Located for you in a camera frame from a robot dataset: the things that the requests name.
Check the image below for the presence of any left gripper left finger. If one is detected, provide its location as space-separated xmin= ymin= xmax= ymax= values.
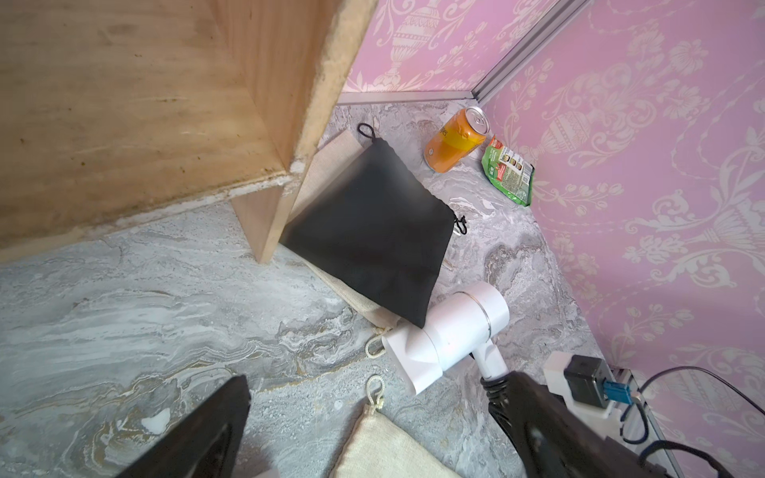
xmin=120 ymin=376 xmax=251 ymax=477

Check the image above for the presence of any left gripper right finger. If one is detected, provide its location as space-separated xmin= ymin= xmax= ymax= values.
xmin=501 ymin=372 xmax=663 ymax=477

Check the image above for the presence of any white hair dryer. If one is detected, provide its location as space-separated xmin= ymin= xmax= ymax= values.
xmin=381 ymin=282 xmax=510 ymax=396

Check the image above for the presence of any beige linen drawstring bag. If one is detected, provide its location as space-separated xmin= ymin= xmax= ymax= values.
xmin=330 ymin=374 xmax=458 ymax=478

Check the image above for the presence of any green snack packet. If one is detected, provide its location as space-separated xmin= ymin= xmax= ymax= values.
xmin=481 ymin=137 xmax=535 ymax=207

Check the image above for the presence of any beige pouch under black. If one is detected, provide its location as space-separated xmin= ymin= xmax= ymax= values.
xmin=283 ymin=129 xmax=400 ymax=331

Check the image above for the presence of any orange drink can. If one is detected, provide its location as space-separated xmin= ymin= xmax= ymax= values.
xmin=424 ymin=107 xmax=490 ymax=173

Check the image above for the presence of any wooden two-tier shelf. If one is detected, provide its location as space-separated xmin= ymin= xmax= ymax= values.
xmin=1 ymin=1 xmax=377 ymax=263

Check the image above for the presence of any black drawstring pouch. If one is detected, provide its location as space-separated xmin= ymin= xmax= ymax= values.
xmin=279 ymin=122 xmax=468 ymax=330

